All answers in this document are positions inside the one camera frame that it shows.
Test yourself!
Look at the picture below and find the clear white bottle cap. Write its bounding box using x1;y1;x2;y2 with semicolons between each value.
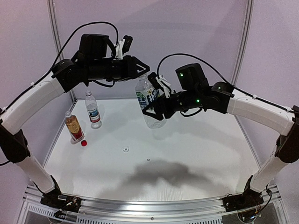
122;146;129;153

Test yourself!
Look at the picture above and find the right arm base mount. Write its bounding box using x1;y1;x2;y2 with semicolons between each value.
220;175;272;214

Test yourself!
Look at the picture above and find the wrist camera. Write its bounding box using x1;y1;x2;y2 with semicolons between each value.
115;35;133;60
147;72;172;98

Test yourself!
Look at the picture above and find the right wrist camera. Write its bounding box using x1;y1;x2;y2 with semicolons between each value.
147;72;172;98

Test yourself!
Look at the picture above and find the red bottle cap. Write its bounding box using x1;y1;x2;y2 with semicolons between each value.
81;140;87;147

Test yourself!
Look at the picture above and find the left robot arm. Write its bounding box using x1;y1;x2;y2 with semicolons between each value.
0;34;150;196

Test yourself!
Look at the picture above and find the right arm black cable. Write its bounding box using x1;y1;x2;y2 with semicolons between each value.
156;53;299;115

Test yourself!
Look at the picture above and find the right aluminium corner post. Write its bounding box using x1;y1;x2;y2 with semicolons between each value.
231;0;254;85

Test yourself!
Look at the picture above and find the clear bottle red white label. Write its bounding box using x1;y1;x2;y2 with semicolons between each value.
85;90;102;129

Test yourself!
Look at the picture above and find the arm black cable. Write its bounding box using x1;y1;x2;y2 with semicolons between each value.
0;21;119;112
156;53;299;115

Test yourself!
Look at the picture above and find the gold red tea bottle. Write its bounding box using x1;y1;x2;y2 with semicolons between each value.
65;111;85;143

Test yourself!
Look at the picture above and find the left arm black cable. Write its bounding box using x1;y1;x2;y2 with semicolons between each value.
0;21;119;112

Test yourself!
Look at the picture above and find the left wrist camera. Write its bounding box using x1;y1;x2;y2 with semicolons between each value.
115;35;133;60

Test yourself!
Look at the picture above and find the clear bottle blue label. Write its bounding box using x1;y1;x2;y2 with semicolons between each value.
135;73;166;129

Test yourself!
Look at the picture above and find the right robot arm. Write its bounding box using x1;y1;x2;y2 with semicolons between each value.
142;63;299;196

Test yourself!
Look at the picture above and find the aluminium front rail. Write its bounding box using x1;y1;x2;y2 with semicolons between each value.
16;186;288;224

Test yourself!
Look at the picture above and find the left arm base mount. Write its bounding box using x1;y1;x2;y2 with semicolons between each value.
40;176;82;213

